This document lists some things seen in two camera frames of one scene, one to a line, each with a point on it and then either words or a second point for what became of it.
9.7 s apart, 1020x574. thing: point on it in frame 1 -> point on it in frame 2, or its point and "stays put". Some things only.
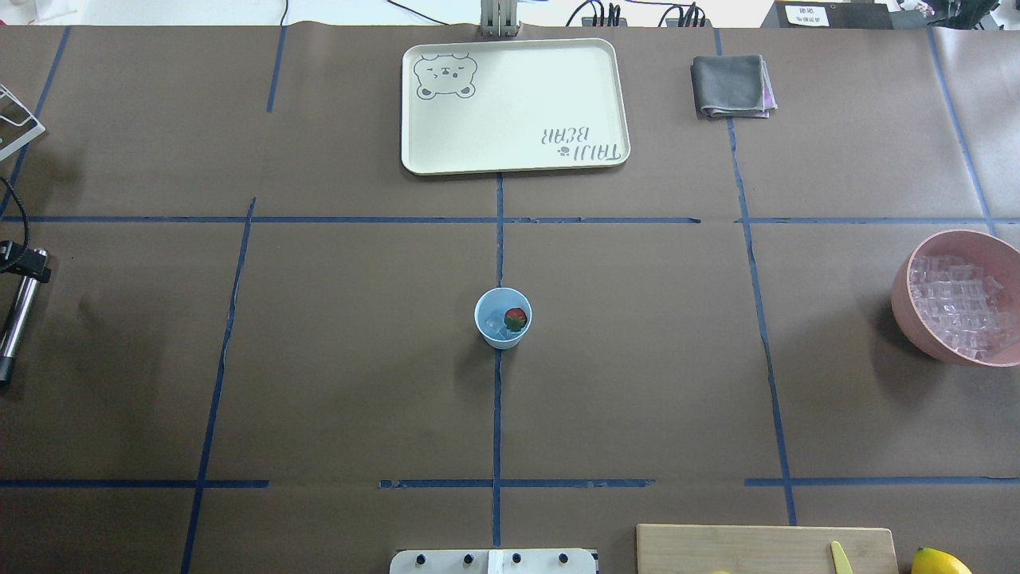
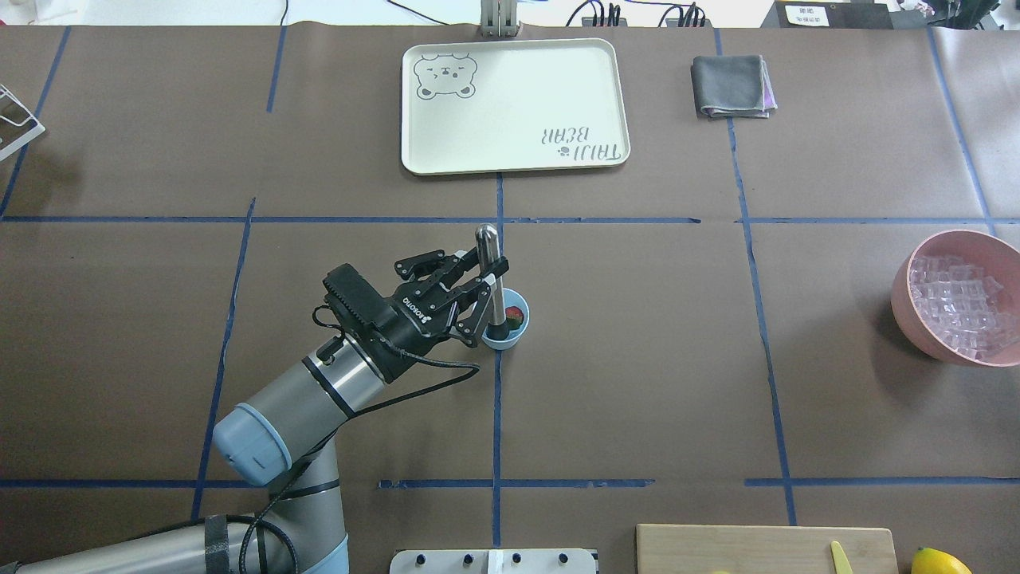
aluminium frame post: x=498 y=18 stays put
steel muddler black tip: x=25 y=299 -> x=488 y=241
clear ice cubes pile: x=958 y=303 stays put
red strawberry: x=515 y=319 stays put
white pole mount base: x=494 y=561 stays put
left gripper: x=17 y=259 -> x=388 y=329
